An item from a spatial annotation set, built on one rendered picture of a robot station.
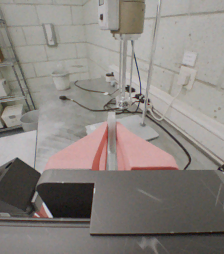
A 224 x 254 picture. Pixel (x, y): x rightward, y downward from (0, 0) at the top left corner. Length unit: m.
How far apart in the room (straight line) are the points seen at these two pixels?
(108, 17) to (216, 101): 0.47
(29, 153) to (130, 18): 0.58
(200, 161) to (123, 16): 0.54
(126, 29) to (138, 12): 0.05
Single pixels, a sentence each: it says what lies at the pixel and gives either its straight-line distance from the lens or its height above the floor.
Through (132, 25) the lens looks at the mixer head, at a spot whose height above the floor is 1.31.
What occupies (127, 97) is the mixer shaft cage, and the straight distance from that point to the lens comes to 0.57.
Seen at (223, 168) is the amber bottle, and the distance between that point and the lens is 0.55.
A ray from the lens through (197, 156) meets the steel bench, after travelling 0.63.
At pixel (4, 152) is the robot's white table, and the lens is 0.71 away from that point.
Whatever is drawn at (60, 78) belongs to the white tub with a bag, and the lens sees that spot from 1.16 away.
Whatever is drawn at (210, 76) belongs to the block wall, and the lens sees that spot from 0.65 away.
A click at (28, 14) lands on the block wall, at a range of 2.50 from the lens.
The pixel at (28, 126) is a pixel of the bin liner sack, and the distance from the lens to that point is 1.86.
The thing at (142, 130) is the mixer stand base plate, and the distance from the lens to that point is 0.66.
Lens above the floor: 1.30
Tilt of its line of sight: 36 degrees down
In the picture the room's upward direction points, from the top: 1 degrees counter-clockwise
